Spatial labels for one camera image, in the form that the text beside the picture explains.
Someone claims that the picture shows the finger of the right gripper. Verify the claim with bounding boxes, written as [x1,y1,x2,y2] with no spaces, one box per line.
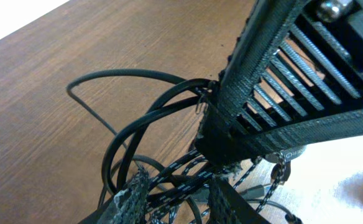
[195,0,363,165]

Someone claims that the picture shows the thin black cable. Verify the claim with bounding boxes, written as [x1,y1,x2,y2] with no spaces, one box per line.
[65,68,303,224]

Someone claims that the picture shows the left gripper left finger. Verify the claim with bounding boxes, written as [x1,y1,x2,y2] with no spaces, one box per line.
[80,169,150,224]

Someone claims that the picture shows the braided black white cable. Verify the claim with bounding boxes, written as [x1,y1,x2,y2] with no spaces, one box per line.
[137,149,288,224]

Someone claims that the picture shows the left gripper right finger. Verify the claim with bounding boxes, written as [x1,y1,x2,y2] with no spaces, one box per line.
[208,177,270,224]

